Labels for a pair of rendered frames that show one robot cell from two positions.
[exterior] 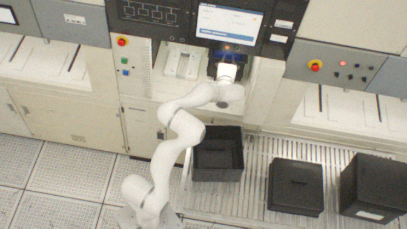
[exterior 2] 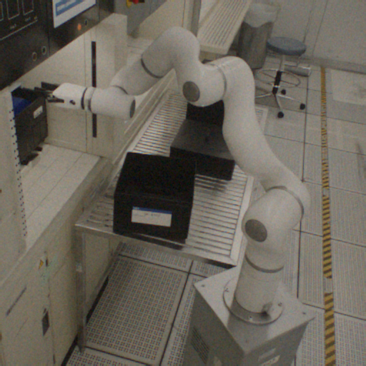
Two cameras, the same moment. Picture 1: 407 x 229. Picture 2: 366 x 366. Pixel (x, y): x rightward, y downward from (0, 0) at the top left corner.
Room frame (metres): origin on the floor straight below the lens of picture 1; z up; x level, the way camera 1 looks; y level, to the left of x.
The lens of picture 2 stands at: (0.73, 1.24, 1.89)
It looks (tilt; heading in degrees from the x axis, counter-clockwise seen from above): 35 degrees down; 280
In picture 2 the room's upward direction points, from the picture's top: 7 degrees clockwise
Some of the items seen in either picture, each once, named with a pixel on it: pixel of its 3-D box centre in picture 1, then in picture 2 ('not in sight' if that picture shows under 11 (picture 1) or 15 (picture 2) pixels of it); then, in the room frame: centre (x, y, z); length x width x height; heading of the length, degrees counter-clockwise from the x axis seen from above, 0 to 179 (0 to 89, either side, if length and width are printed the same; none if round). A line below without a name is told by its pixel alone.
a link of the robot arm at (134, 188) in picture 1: (140, 195); (267, 232); (0.64, 0.23, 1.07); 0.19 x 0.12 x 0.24; 64
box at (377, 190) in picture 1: (372, 189); (219, 96); (0.96, -0.99, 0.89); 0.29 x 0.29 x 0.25; 86
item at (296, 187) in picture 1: (296, 185); (206, 144); (0.94, -0.58, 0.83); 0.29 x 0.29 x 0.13; 0
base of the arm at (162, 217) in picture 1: (148, 214); (258, 279); (0.63, 0.20, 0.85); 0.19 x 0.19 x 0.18
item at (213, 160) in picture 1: (216, 153); (156, 194); (1.04, -0.10, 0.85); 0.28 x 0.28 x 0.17; 10
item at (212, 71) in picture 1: (228, 54); (5, 114); (1.61, -0.08, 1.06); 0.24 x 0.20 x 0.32; 90
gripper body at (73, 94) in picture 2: (226, 73); (73, 96); (1.35, -0.08, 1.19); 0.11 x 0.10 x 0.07; 0
